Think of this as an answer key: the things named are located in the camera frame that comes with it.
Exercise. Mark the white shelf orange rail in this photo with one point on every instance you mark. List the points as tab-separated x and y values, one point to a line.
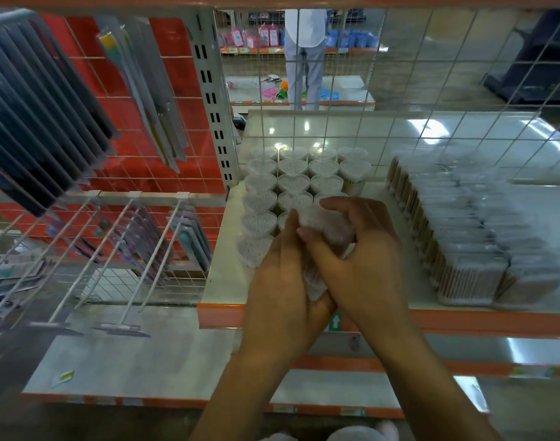
546	206

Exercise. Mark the row of pink blue packets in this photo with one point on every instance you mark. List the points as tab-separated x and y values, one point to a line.
353	38

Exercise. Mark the person's right hand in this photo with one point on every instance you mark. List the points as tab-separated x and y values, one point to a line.
376	280

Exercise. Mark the price label green arrow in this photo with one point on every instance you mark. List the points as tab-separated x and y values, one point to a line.
335	321

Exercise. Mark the pile of toothbrush packs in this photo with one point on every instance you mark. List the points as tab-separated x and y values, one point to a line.
193	238

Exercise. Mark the person's white garment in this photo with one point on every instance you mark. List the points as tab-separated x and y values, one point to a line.
362	434

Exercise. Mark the white slotted shelf post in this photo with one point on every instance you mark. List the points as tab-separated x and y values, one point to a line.
212	36

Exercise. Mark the narrow green price label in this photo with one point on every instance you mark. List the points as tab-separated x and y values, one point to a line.
532	372

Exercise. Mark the hanging dark packaged items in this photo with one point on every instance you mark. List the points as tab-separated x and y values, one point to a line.
69	87
137	87

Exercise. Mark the pink plastic basin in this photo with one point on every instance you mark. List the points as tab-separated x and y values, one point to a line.
271	93

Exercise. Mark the distant white orange shelf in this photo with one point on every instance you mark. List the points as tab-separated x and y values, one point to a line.
353	87

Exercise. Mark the person's right forearm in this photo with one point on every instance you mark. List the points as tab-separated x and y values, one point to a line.
431	390

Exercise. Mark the white shelf board orange rim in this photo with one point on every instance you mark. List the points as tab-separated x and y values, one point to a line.
280	0
353	390
147	353
468	368

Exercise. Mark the small green white tag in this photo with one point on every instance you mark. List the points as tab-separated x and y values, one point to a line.
63	377

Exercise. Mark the blue plastic item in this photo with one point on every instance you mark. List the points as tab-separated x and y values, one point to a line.
329	93

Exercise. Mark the person's left hand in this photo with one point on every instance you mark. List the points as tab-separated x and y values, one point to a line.
280	316

